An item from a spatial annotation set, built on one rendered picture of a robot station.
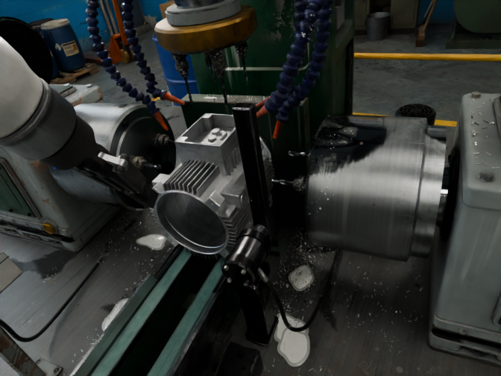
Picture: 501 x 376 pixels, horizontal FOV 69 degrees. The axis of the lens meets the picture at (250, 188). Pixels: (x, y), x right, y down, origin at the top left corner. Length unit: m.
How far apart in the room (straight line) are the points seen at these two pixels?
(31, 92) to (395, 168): 0.48
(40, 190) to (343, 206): 0.73
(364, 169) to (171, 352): 0.42
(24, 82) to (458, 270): 0.61
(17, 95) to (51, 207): 0.62
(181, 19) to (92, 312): 0.65
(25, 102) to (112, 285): 0.61
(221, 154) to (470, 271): 0.44
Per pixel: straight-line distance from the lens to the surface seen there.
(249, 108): 0.52
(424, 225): 0.60
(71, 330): 0.94
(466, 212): 0.56
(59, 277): 1.08
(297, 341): 0.77
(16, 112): 0.46
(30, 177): 1.01
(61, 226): 1.08
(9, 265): 0.74
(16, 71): 0.45
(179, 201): 0.79
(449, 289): 0.66
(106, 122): 0.85
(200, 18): 0.65
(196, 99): 0.88
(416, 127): 0.63
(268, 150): 0.83
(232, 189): 0.66
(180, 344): 0.67
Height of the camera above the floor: 1.46
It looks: 36 degrees down
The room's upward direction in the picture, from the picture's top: 10 degrees counter-clockwise
